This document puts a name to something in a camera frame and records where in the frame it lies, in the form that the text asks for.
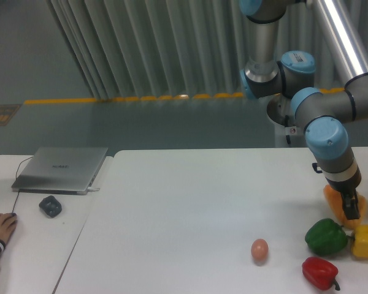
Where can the person's hand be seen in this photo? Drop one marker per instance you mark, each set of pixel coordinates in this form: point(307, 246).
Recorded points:
point(7, 226)

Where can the brown egg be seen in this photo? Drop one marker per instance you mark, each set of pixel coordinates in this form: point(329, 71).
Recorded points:
point(259, 250)

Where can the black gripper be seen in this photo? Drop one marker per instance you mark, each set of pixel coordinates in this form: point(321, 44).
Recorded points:
point(345, 182)

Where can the yellow bell pepper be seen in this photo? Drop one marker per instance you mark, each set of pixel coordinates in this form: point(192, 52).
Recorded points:
point(359, 242)

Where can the red bell pepper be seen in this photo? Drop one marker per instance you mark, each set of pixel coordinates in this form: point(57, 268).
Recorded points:
point(320, 273)

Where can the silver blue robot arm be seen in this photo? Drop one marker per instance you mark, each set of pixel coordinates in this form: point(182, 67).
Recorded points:
point(320, 116)

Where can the grey pleated curtain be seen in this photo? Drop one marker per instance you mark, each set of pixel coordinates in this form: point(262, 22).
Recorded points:
point(158, 49)

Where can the green bell pepper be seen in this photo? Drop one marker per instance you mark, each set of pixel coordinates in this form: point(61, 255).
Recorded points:
point(326, 237)

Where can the white usb plug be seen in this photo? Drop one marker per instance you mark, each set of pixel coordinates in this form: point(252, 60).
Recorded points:
point(93, 189)

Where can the silver closed laptop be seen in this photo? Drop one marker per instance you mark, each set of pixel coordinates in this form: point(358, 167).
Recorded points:
point(54, 170)

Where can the orange triangular bread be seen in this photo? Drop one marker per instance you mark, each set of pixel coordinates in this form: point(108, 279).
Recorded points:
point(334, 201)

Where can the small black plastic holder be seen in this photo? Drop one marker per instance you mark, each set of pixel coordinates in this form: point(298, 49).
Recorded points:
point(50, 206)

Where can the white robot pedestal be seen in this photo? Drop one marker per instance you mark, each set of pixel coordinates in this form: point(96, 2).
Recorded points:
point(286, 132)

